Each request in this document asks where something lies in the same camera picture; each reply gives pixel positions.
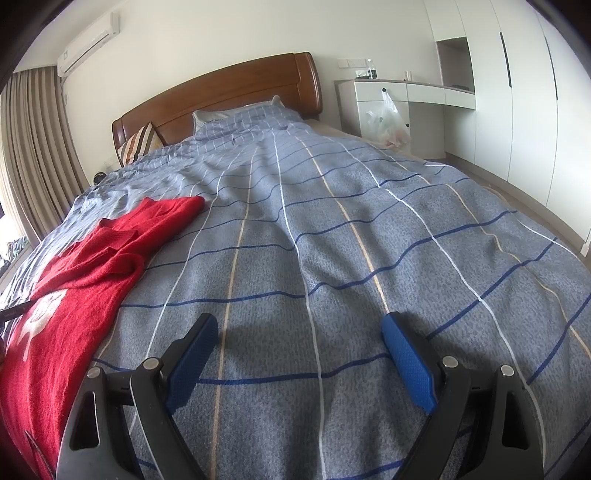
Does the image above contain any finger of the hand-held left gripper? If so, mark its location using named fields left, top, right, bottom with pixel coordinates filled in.
left=0, top=302, right=34, bottom=324

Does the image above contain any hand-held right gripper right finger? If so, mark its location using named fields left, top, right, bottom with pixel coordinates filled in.
left=381, top=311, right=546, bottom=480

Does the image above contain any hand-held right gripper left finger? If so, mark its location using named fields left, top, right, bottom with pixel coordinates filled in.
left=55, top=312, right=219, bottom=480

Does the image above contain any red knitted sweater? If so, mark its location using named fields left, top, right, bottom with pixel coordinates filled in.
left=0, top=196, right=206, bottom=480

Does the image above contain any pile of clothes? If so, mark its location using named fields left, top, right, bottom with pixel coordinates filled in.
left=0, top=235, right=31, bottom=268

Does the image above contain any bed with blue checked duvet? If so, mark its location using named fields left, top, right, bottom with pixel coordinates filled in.
left=0, top=100, right=591, bottom=480

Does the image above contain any beige curtain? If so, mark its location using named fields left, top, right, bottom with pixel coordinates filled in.
left=0, top=65, right=88, bottom=245

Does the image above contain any striped cushion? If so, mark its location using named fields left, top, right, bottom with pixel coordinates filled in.
left=117, top=122, right=162, bottom=166

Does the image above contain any white plastic bag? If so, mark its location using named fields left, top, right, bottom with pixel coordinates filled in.
left=365, top=90, right=413, bottom=149

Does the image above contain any grey checked pillow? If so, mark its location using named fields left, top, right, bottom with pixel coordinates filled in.
left=192, top=95, right=283, bottom=134

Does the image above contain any wooden headboard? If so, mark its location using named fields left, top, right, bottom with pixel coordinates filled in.
left=112, top=52, right=322, bottom=168

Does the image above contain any white wardrobe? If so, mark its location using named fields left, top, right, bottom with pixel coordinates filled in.
left=422, top=0, right=591, bottom=252

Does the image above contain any white desk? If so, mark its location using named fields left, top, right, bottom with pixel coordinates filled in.
left=335, top=78, right=477, bottom=160

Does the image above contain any white air conditioner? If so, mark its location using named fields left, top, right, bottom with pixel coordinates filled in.
left=57, top=11, right=122, bottom=77

